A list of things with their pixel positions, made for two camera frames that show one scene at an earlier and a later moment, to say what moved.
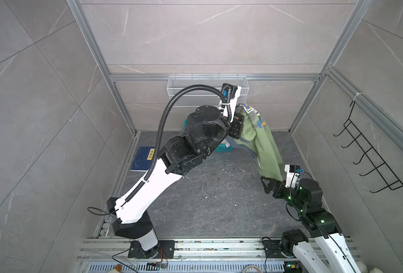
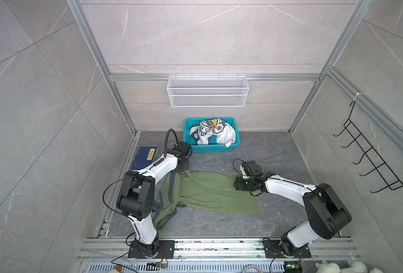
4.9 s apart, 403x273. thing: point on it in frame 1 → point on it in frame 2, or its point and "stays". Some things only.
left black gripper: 231,128 → 187,165
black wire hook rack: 391,180 stays
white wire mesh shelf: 201,98 stays
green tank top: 256,141 → 201,193
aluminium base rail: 114,249 stays
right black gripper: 280,185 → 239,186
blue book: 143,159 stays
